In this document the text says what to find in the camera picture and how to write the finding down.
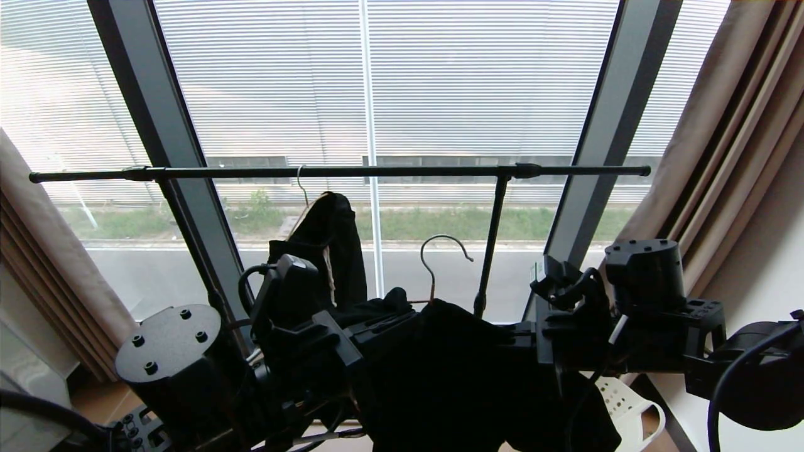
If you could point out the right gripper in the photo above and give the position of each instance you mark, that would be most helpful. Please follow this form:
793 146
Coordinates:
571 348

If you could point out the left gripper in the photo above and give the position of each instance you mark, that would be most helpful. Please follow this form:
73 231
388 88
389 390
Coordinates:
314 358

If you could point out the black garment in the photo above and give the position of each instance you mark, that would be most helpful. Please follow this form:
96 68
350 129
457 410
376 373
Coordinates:
452 376

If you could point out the pink clothes hanger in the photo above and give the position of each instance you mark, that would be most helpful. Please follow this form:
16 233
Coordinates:
429 270
301 188

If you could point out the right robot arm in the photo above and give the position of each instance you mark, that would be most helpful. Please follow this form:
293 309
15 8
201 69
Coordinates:
647 276

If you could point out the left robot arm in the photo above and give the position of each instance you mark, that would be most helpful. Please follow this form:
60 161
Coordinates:
176 358

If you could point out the white laundry basket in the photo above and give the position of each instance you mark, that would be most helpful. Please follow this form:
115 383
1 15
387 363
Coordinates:
628 408

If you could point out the black clothes rack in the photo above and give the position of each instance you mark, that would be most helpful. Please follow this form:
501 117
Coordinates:
251 172

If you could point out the beige curtain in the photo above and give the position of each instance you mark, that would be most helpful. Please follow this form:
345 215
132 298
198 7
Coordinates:
722 125
38 263

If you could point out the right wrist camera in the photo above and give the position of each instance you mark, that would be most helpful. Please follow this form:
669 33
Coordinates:
565 289

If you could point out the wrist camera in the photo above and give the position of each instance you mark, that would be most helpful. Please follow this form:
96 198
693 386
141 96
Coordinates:
289 289
565 289

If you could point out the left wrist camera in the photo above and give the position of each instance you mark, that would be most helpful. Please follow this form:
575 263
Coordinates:
289 289

